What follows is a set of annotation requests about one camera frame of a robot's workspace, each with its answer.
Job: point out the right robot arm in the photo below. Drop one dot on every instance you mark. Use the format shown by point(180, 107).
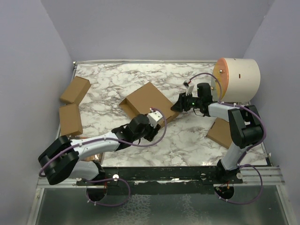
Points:
point(246, 128)

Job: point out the aluminium frame profile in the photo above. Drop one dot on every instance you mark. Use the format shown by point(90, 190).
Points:
point(44, 182)

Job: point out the cardboard box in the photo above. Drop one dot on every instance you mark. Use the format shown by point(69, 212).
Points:
point(141, 100)
point(220, 133)
point(76, 91)
point(70, 120)

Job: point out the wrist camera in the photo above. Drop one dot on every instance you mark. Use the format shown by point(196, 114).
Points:
point(154, 117)
point(189, 87)

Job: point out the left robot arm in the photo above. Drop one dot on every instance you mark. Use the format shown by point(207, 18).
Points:
point(66, 158)

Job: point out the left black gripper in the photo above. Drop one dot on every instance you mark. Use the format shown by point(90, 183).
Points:
point(153, 132)

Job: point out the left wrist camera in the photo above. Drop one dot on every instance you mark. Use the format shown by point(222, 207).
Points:
point(154, 117)

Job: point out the white cylinder container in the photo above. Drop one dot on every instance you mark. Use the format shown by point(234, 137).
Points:
point(236, 80)

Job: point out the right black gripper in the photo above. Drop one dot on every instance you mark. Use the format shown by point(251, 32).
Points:
point(181, 104)

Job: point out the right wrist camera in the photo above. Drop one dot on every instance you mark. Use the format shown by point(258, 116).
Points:
point(189, 87)

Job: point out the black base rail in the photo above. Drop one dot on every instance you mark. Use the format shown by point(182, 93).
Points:
point(161, 180)

